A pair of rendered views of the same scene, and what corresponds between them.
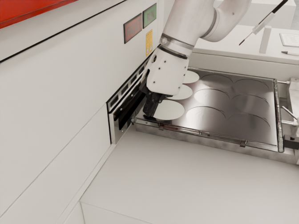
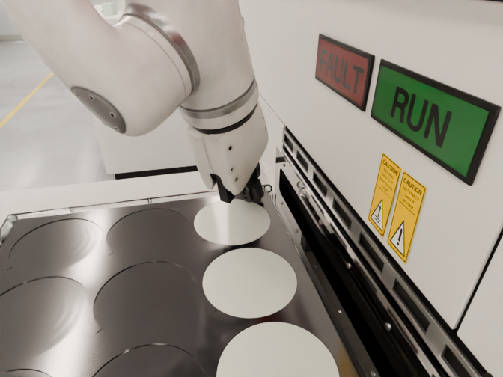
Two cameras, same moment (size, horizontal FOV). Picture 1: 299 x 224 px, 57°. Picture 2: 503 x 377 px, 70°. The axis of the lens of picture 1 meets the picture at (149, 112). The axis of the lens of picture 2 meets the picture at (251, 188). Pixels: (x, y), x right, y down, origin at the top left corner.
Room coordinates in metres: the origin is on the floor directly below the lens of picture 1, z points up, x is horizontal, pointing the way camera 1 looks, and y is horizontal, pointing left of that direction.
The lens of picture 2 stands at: (0.97, -0.22, 1.18)
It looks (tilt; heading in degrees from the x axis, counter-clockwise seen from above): 32 degrees down; 148
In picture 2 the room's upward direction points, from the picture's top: straight up
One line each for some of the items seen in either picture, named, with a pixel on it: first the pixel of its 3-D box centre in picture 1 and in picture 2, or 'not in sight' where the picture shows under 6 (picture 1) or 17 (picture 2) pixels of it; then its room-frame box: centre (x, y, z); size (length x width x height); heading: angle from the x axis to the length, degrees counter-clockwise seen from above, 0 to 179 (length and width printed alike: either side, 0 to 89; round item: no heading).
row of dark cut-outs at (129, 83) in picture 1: (140, 70); (343, 213); (0.75, 0.03, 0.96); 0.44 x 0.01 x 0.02; 161
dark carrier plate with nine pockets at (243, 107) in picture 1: (211, 98); (147, 298); (0.69, -0.18, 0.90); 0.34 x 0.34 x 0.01; 71
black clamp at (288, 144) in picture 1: (291, 141); not in sight; (0.49, -0.33, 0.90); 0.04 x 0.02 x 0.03; 71
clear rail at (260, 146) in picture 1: (201, 134); (148, 203); (0.52, -0.13, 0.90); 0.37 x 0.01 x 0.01; 71
